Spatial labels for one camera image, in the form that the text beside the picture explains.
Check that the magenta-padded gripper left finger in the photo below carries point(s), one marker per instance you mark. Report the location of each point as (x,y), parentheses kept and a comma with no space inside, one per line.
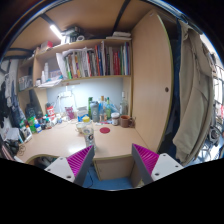
(78,160)

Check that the small green bottle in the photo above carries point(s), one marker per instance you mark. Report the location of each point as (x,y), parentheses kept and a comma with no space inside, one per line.
(31,124)

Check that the clear bottle with yellow cap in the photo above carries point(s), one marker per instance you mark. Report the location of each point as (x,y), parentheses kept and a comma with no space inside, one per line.
(88,133)

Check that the red and white canister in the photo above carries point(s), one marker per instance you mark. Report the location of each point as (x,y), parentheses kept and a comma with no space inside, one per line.
(50,112)

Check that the green glass bottle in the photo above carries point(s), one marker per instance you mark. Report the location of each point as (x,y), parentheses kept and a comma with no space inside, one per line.
(108,110)

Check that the beige hanging coat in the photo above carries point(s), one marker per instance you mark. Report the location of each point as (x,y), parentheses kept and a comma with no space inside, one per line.
(193,100)

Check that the upper light bar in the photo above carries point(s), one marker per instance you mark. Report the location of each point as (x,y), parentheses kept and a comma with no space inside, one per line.
(56,32)

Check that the blue bottle with yellow cap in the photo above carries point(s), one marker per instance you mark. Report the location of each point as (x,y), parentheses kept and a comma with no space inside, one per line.
(102,108)

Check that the wooden wardrobe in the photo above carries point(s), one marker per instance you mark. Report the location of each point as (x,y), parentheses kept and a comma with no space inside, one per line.
(151,83)

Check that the brown mug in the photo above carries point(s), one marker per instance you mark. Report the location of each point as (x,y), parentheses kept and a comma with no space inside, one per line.
(125,121)

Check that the blue and white box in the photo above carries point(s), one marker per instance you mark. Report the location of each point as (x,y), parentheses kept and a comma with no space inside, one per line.
(82,113)

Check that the flat round red coaster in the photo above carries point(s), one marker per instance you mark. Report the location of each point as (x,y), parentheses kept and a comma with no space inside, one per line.
(104,130)

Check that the dark green bottle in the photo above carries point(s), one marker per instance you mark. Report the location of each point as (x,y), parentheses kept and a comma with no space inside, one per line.
(90,103)

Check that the tall clear glass bottle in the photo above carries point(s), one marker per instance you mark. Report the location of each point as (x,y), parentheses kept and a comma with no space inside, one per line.
(123,106)

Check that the white wall power strip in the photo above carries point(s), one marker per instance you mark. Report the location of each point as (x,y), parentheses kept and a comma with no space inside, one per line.
(66,94)

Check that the small white bottle blue cap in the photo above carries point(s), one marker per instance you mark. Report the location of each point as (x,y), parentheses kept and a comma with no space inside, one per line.
(38,128)

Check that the brown jar with white lid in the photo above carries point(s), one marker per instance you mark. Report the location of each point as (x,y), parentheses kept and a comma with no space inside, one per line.
(115,119)

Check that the small dark bottle red label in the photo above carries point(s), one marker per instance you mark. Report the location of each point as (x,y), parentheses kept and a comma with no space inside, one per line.
(46,123)

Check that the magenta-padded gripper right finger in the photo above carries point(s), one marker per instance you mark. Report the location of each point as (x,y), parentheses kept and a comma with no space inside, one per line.
(146,160)

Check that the magenta pouch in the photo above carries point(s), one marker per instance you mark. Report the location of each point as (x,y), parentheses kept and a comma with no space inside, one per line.
(70,112)

